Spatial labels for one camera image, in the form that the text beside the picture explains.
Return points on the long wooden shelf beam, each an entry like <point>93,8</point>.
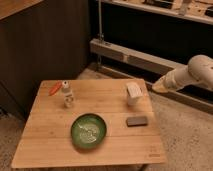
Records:
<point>132,57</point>

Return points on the dark rectangular sponge block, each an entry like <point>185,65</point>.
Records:
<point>137,121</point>

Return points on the upper wooden shelf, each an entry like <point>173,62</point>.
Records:
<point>193,10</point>

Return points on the white cup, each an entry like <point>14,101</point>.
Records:
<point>134,93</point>

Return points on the green round bowl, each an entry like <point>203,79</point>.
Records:
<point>88,131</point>

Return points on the orange carrot toy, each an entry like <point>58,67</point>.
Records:
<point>55,88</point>

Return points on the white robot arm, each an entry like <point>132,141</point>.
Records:
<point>199,70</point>

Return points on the wooden slatted table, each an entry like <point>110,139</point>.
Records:
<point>132,136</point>

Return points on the metal vertical pole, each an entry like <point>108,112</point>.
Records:
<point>100,21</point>

